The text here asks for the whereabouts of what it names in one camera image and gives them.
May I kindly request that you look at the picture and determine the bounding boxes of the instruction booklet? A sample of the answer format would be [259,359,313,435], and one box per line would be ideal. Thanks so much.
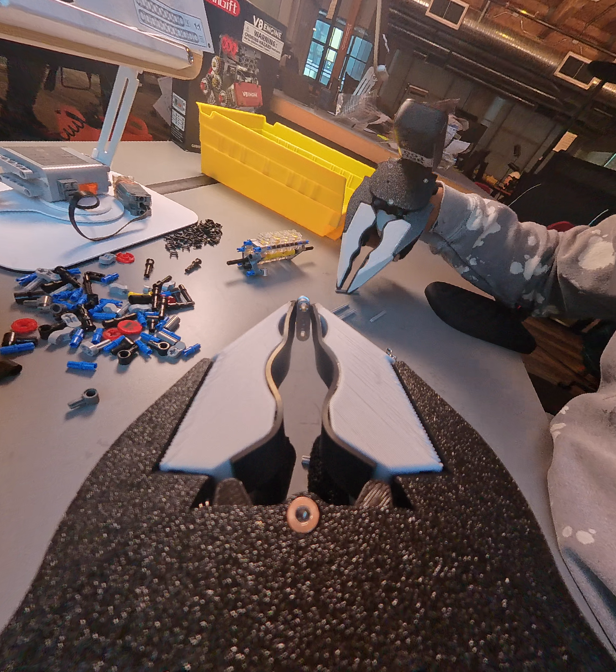
[61,0,214,53]

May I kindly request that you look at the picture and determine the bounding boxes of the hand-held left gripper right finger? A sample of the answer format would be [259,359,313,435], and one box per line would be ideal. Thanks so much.
[308,303,444,505]

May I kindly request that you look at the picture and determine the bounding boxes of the black toy engine box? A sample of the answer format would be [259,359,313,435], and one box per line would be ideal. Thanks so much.
[171,0,289,153]

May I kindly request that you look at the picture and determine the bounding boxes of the long wooden table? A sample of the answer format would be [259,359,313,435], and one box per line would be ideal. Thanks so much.
[268,86,408,169]

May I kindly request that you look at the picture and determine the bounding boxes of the pile of small coloured connectors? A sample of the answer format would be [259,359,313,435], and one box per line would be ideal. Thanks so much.
[0,265,202,371]

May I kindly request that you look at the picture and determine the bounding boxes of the paned window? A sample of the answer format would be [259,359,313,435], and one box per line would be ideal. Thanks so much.
[303,18,374,86]

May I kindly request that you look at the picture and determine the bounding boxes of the clear plastic bags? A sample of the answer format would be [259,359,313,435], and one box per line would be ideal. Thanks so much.
[334,79,469,170]

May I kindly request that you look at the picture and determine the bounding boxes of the grey motor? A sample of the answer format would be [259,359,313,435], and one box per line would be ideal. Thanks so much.
[111,176,152,218]

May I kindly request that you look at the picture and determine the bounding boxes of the pile of small black pins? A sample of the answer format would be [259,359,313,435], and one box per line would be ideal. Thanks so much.
[163,219,223,259]

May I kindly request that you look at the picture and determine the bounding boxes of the transparent engine block assembly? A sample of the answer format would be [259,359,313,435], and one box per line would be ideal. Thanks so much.
[226,229,314,277]

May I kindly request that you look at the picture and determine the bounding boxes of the yellow bin with blue pins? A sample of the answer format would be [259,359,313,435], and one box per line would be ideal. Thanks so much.
[197,102,377,241]

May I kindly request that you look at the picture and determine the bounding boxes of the metal air vent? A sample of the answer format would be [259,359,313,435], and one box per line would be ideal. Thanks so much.
[554,51,595,87]
[426,0,469,22]

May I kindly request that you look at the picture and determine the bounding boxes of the black motor cable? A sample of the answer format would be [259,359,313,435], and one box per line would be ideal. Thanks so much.
[68,190,141,242]

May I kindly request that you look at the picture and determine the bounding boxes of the grey battery box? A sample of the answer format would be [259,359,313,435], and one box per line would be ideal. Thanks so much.
[0,146,112,203]

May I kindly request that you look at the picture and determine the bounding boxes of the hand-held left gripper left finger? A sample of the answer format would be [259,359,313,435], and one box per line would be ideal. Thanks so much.
[158,300,297,507]

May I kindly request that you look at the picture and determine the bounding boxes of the grey desk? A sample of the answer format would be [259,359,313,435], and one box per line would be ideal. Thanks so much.
[0,139,603,652]

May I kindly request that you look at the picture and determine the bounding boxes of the black round floor lamp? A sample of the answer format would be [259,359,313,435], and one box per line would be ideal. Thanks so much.
[528,60,616,176]

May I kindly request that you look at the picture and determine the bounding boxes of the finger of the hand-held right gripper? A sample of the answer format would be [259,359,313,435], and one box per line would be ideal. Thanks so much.
[336,202,378,291]
[347,216,420,293]

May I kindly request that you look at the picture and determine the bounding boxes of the metal air duct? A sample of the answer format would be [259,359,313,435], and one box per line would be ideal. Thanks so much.
[387,0,616,92]

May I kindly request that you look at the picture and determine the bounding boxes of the black mesh pad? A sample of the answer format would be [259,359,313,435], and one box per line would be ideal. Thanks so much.
[425,282,537,354]

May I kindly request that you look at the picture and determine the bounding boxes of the wooden book stand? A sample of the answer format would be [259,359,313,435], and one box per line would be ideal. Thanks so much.
[0,0,214,273]

